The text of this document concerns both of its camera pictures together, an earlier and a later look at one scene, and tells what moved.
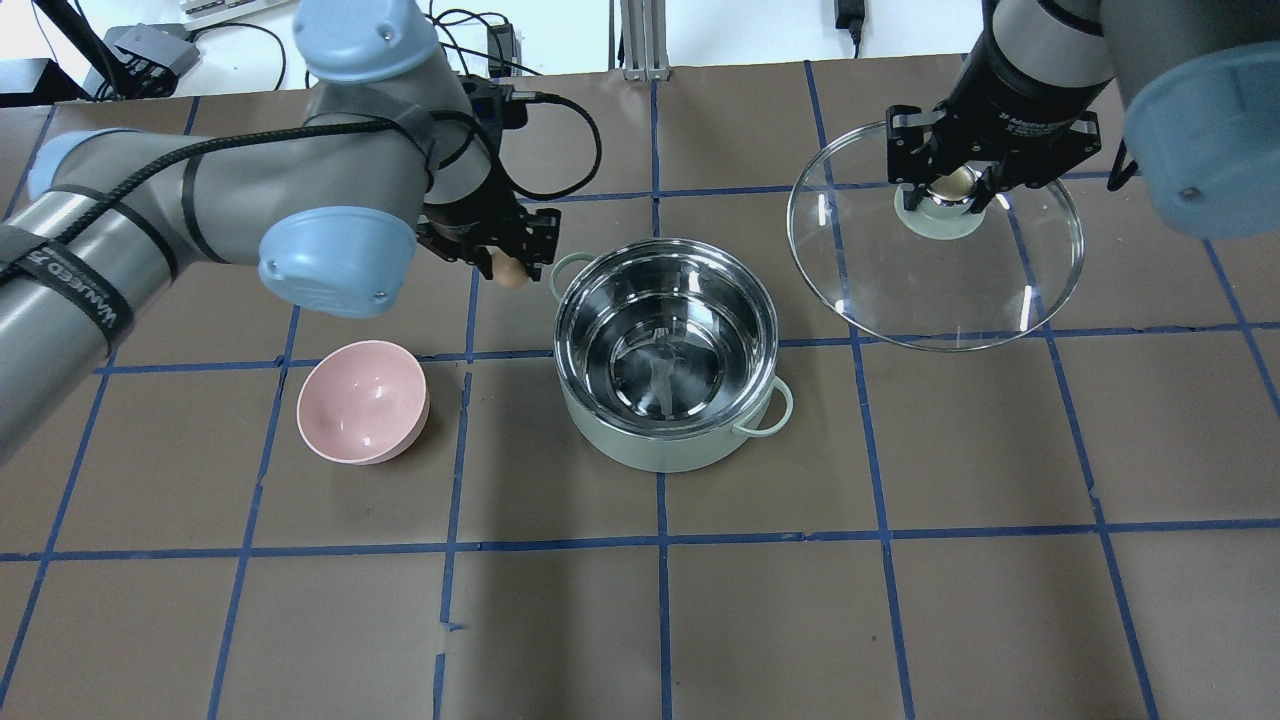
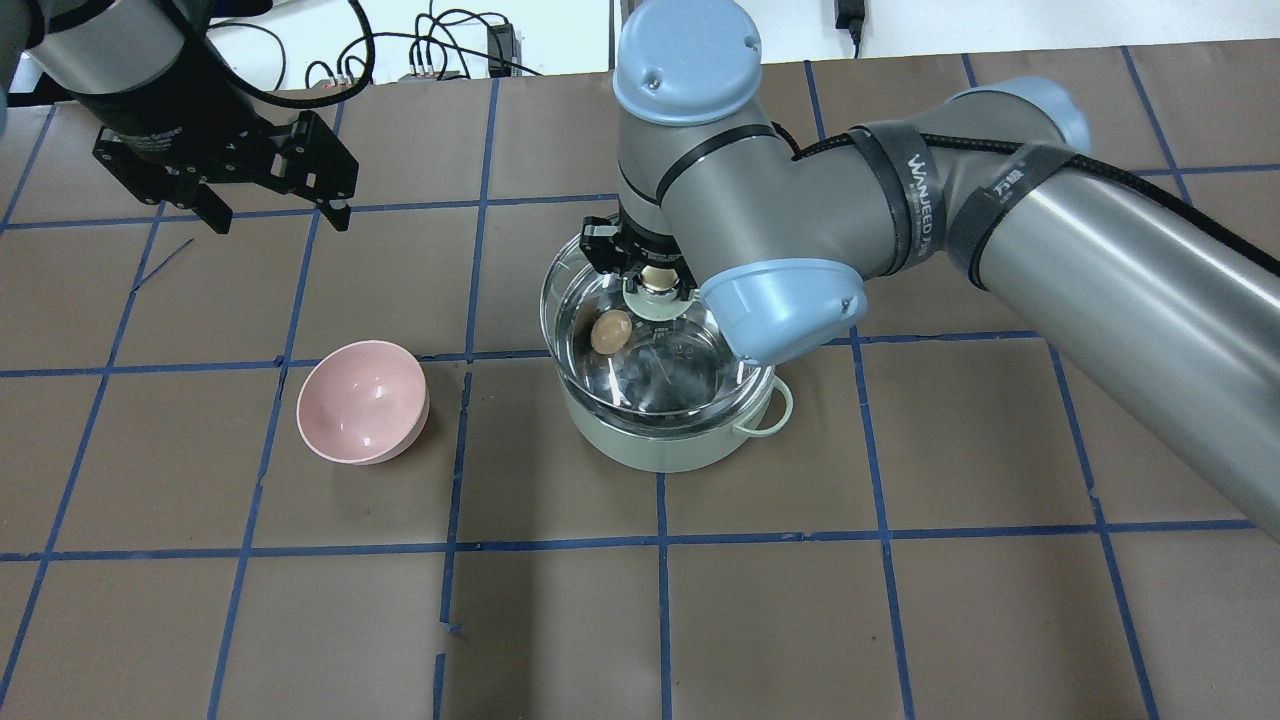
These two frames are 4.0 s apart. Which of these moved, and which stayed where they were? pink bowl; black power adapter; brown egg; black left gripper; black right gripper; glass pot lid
Moved: black right gripper; black left gripper; glass pot lid; brown egg
Stayed: black power adapter; pink bowl
